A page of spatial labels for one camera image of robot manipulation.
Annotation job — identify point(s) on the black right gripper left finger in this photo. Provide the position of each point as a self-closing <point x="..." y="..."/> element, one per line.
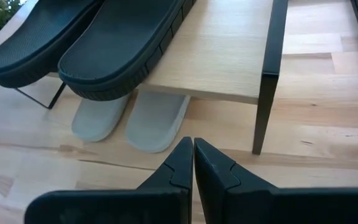
<point x="166" y="202"/>

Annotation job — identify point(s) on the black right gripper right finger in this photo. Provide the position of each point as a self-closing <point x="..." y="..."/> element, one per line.
<point x="235" y="202"/>

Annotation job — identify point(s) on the light grey slide sandal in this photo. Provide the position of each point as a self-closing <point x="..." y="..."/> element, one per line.
<point x="96" y="121"/>
<point x="157" y="124"/>

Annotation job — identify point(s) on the black rubber slide sandal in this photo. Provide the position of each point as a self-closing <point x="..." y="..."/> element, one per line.
<point x="36" y="34"/>
<point x="117" y="40"/>

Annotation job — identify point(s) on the wooden shelf with black frame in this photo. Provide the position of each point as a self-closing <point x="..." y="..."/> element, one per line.
<point x="222" y="46"/>

